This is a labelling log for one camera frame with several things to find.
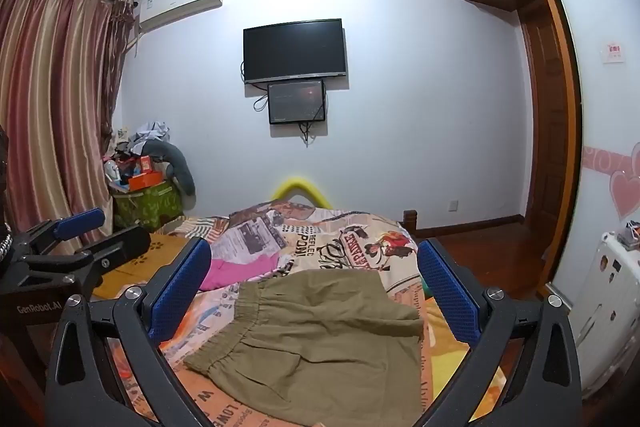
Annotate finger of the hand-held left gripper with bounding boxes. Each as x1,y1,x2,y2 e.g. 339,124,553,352
10,208,107,258
20,227,152,280

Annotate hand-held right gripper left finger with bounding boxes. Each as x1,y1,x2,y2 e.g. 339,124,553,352
44,237,221,427

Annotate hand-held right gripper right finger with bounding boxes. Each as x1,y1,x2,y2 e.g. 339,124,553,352
416,238,583,427

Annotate khaki pants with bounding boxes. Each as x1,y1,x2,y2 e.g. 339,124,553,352
184,269,426,427

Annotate yellow paw print sheet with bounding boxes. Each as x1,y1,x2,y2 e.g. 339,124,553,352
92,232,192,300

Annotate green storage box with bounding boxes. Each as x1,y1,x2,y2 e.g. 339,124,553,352
112,179,185,233

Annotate pink cloth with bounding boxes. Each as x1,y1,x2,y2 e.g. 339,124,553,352
199,252,287,293

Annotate orange box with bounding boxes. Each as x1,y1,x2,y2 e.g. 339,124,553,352
127,171,165,192

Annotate newspaper print blanket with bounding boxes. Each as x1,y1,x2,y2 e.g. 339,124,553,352
107,201,506,427

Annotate grey white clothes pile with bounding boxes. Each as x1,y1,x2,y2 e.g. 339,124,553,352
129,122,171,155

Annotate pink striped curtain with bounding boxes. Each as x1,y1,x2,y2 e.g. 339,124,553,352
0,0,138,253

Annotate yellow foam tube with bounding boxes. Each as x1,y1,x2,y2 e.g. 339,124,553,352
272,178,333,210

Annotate white cabinet with stickers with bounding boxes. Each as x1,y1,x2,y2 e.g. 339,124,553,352
567,232,640,403

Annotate small clutter on cabinet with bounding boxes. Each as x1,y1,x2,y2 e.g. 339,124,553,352
617,221,640,251

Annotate wooden door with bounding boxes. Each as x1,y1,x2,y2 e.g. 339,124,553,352
520,2,572,228

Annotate frosted door with heart stickers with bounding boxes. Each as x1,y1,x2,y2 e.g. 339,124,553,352
537,0,640,308

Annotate white air conditioner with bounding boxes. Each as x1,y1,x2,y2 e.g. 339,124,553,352
134,0,224,32

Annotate small black wall monitor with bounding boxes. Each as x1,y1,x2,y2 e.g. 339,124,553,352
267,80,328,125

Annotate black wall television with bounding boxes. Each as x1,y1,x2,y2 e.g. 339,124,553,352
243,19,347,85

